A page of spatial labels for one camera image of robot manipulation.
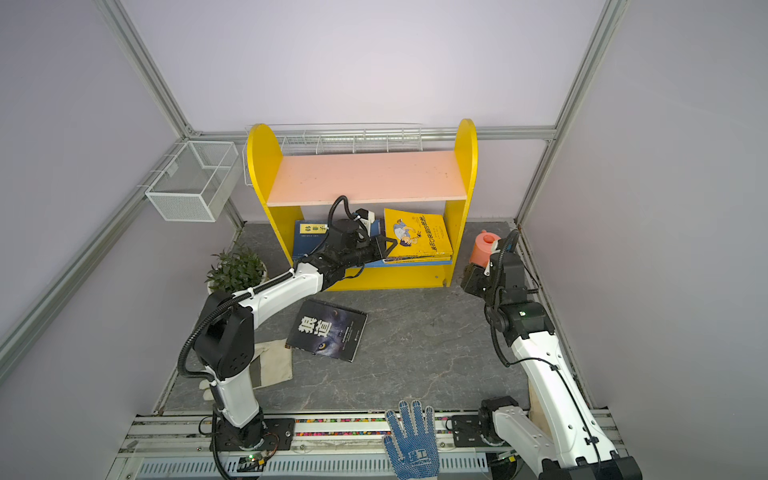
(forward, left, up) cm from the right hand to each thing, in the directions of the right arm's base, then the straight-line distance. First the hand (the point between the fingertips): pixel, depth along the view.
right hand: (476, 272), depth 76 cm
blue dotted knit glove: (-37, +17, -24) cm, 47 cm away
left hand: (+10, +20, -1) cm, 22 cm away
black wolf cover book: (-6, +42, -21) cm, 47 cm away
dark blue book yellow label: (+16, +48, -4) cm, 50 cm away
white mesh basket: (+31, +86, +4) cm, 91 cm away
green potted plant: (+5, +67, -6) cm, 68 cm away
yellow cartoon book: (+17, +14, -3) cm, 22 cm away
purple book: (+11, +14, -8) cm, 20 cm away
